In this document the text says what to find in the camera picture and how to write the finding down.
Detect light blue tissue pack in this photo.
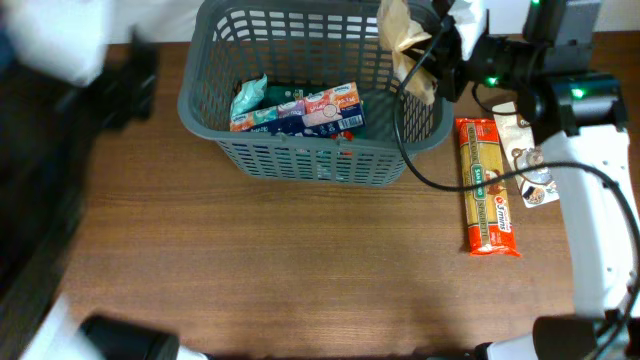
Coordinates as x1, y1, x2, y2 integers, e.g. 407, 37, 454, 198
230, 74, 268, 117

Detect San Remo spaghetti pack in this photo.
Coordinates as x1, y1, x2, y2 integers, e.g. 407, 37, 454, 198
455, 118, 520, 257

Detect Pantree pouch dark contents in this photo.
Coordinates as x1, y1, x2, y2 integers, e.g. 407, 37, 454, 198
492, 102, 559, 208

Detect grey plastic basket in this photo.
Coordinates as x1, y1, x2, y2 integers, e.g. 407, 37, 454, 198
178, 0, 454, 186

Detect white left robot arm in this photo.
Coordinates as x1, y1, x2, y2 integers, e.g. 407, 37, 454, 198
1, 1, 197, 359

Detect Pantree pouch white contents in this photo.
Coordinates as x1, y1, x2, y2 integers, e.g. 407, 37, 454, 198
377, 0, 437, 105

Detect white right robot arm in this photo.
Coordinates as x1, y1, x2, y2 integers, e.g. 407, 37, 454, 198
418, 0, 639, 359

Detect colourful Kleenex tissue multipack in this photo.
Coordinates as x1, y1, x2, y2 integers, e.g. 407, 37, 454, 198
227, 82, 367, 139

